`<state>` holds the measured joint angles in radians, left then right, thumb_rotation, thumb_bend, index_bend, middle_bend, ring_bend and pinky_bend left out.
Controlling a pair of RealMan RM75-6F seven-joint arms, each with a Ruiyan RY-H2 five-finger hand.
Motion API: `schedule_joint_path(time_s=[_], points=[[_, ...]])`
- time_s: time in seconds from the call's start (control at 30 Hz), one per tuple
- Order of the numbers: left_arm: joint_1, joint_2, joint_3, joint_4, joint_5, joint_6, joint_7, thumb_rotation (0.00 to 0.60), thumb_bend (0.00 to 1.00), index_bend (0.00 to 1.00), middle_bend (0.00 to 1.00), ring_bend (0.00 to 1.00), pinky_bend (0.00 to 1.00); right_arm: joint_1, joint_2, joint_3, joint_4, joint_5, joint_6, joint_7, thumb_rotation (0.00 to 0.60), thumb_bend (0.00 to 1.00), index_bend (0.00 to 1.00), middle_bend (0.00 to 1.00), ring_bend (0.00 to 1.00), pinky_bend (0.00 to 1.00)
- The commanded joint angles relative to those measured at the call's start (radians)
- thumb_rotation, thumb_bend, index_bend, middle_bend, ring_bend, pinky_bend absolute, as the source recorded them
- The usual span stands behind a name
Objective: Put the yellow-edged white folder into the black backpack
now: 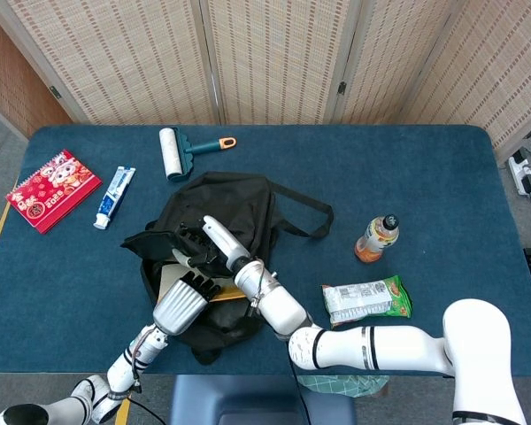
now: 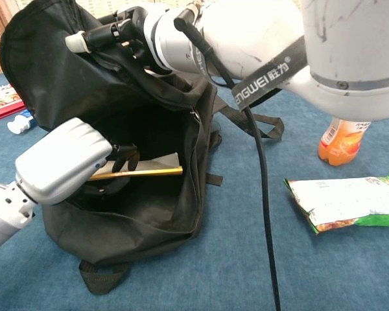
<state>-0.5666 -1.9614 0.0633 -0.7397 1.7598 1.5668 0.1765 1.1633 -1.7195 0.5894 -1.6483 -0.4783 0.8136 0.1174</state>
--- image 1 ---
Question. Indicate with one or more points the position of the green white snack packet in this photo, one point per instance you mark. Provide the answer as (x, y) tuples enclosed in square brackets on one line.
[(363, 301)]

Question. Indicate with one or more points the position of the teal lint roller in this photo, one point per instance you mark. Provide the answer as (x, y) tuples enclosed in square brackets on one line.
[(172, 155)]

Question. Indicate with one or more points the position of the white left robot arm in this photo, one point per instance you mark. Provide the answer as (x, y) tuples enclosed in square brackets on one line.
[(124, 372)]

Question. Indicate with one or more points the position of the red spiral desk calendar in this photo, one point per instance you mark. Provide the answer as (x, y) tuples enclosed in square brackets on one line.
[(53, 190)]

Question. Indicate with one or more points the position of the woven folding screen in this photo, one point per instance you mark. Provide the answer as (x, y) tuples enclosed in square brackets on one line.
[(270, 53)]

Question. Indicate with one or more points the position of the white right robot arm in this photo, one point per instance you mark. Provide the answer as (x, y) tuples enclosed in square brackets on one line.
[(380, 350)]

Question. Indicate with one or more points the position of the green checked cloth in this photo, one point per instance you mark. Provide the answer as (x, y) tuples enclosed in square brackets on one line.
[(345, 385)]

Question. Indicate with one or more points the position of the white power strip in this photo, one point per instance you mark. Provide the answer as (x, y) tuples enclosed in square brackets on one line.
[(520, 175)]

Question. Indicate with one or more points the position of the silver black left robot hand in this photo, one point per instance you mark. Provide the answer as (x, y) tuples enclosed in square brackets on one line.
[(177, 310)]

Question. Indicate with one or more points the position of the blue table cloth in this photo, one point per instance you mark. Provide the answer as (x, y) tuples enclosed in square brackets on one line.
[(425, 177)]

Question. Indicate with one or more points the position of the blue white toothpaste tube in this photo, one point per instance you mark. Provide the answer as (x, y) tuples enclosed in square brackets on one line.
[(115, 192)]

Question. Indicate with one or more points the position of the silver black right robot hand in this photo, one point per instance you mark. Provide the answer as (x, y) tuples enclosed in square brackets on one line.
[(223, 241)]

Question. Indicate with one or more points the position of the orange drink bottle black cap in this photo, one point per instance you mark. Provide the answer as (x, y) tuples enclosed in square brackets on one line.
[(376, 241)]

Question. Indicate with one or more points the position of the yellow white booklet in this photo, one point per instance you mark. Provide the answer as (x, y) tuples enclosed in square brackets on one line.
[(172, 276)]

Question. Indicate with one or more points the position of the dark blue chair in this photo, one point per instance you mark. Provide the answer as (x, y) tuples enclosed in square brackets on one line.
[(256, 398)]

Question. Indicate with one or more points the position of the black fabric backpack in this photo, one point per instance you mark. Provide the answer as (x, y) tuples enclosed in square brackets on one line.
[(239, 199)]

